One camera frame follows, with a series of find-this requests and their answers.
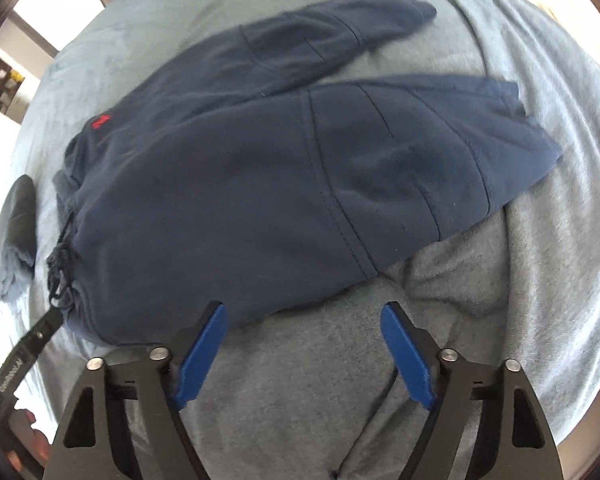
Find grey bed blanket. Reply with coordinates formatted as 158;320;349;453
17;0;600;479

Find navy blue sweatpants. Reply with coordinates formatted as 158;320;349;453
47;0;562;346

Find person's left hand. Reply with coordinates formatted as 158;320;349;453
8;410;50;467

